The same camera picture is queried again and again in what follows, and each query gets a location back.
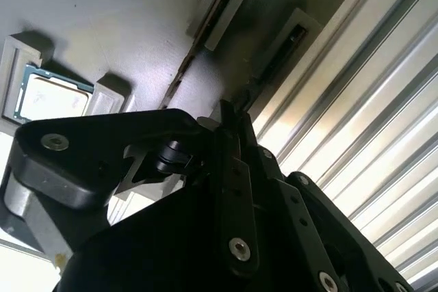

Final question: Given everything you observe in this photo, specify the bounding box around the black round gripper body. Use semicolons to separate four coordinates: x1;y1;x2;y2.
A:
54;175;321;292

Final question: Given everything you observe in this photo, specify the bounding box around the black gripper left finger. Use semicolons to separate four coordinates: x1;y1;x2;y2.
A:
9;100;261;278

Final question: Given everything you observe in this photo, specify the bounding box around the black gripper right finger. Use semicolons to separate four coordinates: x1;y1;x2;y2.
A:
241;112;415;292

